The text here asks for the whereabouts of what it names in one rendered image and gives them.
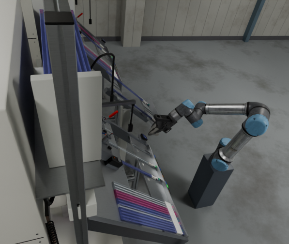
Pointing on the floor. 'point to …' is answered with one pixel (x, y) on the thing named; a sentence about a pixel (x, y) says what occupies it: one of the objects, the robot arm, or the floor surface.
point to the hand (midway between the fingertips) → (148, 133)
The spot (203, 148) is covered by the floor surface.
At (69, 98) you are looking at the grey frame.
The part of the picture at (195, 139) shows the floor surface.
